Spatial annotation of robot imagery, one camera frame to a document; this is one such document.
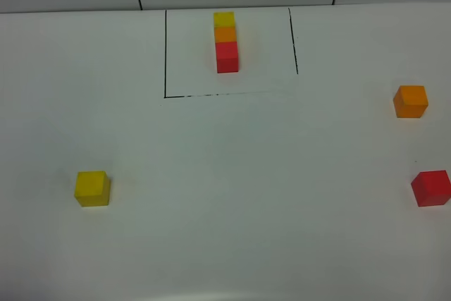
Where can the red template block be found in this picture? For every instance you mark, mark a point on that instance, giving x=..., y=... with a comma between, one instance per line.
x=227, y=57

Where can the orange template block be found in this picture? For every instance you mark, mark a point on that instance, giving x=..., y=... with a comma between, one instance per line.
x=225, y=34

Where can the yellow template block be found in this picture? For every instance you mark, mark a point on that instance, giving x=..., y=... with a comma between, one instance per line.
x=224, y=19

